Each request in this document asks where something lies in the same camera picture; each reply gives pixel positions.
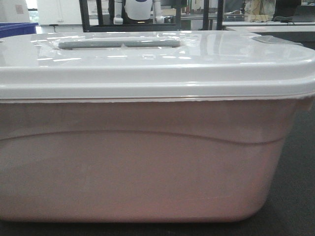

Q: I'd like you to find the white humanoid robot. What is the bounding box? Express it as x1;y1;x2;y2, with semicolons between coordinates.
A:
112;0;164;25

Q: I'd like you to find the white plastic storage bin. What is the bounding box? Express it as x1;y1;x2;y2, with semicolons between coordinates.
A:
0;30;315;222

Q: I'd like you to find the black metal rack frame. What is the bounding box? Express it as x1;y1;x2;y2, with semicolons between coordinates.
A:
79;0;224;33

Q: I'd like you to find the grey bin lid handle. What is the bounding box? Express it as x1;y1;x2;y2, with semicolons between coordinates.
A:
59;39;181;49

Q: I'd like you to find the blue plastic crate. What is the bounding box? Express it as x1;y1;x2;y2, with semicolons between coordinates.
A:
0;22;38;38

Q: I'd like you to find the white long table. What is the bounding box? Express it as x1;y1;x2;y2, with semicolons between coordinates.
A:
223;22;315;43

